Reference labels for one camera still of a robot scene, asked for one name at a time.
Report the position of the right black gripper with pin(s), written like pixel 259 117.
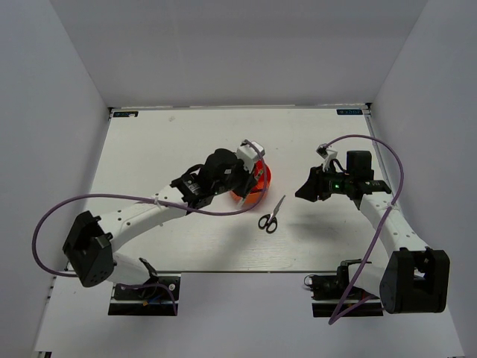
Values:
pixel 314 186

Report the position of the right blue corner label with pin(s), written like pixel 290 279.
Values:
pixel 349 112

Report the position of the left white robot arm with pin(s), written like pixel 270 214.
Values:
pixel 93 242

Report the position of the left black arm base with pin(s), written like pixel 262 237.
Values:
pixel 151 301

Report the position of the green gel pen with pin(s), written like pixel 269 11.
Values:
pixel 256 178

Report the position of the left blue corner label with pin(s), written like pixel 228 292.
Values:
pixel 125 114

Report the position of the blue corner label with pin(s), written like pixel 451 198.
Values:
pixel 349 112
pixel 125 114

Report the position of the black handled scissors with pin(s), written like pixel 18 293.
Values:
pixel 268 222

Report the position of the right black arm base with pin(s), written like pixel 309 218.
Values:
pixel 328 288

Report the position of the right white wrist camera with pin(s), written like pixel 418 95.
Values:
pixel 328 155

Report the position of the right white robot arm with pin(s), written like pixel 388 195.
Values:
pixel 415 279

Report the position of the orange round divided container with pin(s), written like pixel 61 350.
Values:
pixel 264 176

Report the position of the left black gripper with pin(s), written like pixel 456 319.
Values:
pixel 249 180

